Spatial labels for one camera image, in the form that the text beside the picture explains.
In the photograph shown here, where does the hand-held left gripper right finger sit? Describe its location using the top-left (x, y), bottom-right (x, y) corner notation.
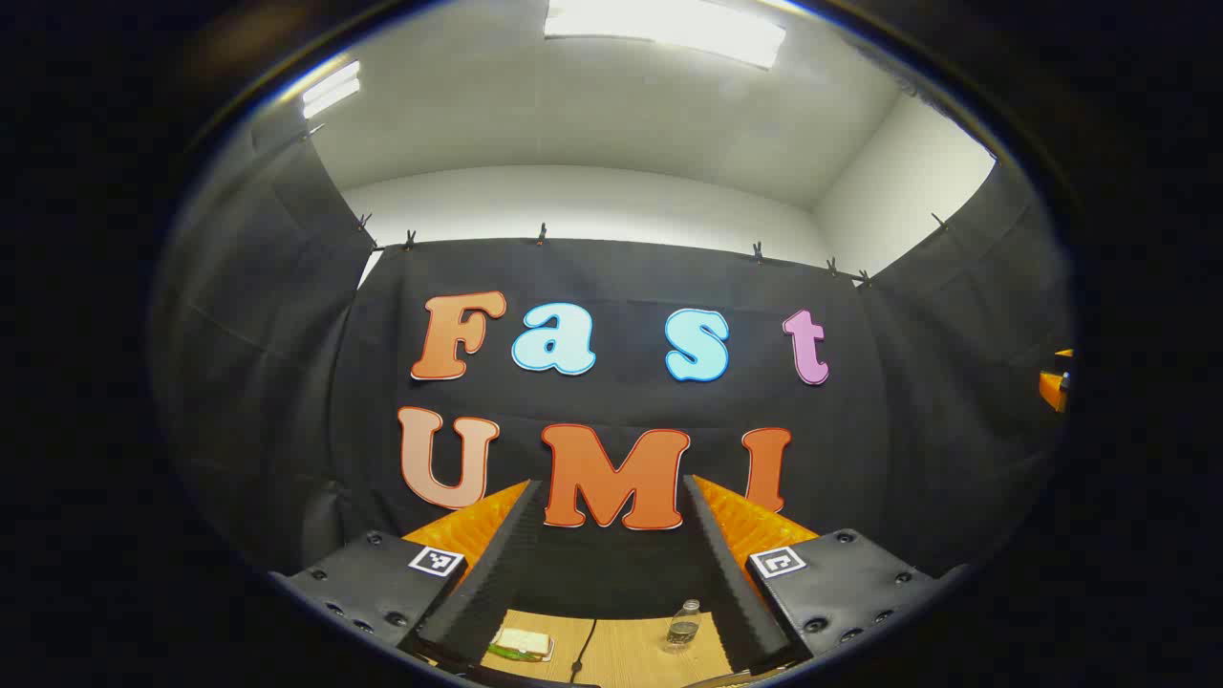
top-left (681, 474), bottom-right (968, 670)

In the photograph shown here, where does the clear plastic water bottle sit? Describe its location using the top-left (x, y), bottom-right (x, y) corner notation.
top-left (664, 599), bottom-right (703, 654)

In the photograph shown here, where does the sandwich with lettuce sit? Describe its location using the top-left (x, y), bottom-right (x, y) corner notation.
top-left (487, 626), bottom-right (555, 663)

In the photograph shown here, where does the ceiling light panel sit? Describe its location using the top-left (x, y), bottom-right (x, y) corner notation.
top-left (301, 60), bottom-right (363, 120)
top-left (543, 0), bottom-right (787, 71)

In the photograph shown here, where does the black backdrop cloth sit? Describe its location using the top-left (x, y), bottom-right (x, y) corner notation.
top-left (153, 124), bottom-right (1076, 622)

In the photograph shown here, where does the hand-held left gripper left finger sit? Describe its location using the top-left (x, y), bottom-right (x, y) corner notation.
top-left (270, 480), bottom-right (544, 668)

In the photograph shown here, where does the black cable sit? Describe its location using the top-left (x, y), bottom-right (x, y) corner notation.
top-left (570, 618), bottom-right (599, 684)

